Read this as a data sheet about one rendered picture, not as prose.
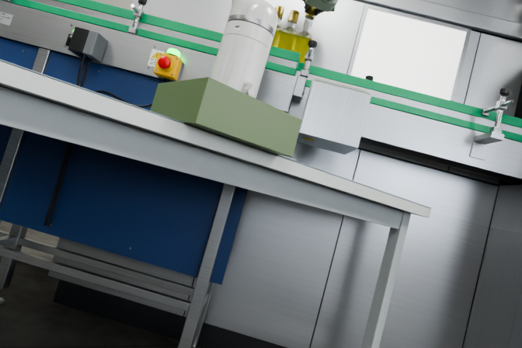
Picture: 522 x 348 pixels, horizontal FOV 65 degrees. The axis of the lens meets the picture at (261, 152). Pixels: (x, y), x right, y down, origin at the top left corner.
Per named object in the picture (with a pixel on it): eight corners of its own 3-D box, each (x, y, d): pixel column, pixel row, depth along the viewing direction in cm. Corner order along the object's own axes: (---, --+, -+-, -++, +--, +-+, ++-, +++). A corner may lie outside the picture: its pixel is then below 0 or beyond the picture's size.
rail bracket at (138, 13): (138, 38, 140) (150, 1, 141) (131, 29, 133) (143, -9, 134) (127, 35, 140) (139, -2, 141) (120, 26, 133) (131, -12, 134)
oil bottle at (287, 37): (282, 86, 154) (297, 33, 155) (283, 82, 148) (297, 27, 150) (268, 82, 154) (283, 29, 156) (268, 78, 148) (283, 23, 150)
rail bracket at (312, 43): (305, 85, 146) (314, 53, 147) (309, 72, 129) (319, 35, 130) (297, 84, 146) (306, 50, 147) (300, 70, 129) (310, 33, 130)
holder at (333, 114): (342, 156, 141) (353, 113, 142) (358, 147, 114) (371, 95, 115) (294, 143, 142) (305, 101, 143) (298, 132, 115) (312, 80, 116)
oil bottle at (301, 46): (297, 90, 153) (311, 36, 155) (298, 86, 148) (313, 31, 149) (283, 86, 153) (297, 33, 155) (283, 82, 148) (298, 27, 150)
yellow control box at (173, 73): (178, 85, 136) (184, 64, 137) (172, 78, 129) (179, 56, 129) (158, 79, 136) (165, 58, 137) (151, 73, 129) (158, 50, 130)
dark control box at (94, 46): (101, 64, 138) (108, 40, 138) (90, 57, 130) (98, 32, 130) (78, 58, 138) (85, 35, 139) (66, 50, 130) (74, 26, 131)
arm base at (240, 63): (282, 118, 97) (303, 46, 99) (220, 88, 85) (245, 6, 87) (234, 114, 112) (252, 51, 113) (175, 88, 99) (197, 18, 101)
